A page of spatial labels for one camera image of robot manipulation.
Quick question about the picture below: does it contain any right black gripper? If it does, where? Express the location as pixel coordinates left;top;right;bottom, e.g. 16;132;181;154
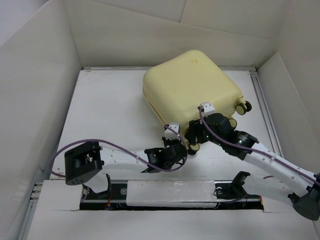
185;117;225;147

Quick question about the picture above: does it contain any yellow hard-shell suitcase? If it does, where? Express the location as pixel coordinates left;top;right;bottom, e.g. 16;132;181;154
141;49;253;155

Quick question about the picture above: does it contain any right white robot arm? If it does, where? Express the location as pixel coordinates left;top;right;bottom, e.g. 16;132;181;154
185;113;320;221

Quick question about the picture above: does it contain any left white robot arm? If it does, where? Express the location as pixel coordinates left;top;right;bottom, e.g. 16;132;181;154
64;139;188;199

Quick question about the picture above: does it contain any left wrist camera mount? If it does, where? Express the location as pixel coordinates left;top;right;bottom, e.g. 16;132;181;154
164;122;180;141

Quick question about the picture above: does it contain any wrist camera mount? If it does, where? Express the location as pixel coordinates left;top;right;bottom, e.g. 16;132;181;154
199;102;216;117
164;122;180;141

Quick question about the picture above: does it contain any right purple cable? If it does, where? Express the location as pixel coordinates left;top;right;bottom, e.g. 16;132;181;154
197;106;320;203

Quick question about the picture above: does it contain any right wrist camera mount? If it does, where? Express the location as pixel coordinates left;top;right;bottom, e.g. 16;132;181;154
199;102;216;117

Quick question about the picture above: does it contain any white foam block on rail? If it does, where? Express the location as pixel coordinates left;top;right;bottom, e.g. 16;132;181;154
126;179;218;208

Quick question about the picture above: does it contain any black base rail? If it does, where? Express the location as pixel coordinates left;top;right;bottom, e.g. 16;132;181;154
79;180;264;211

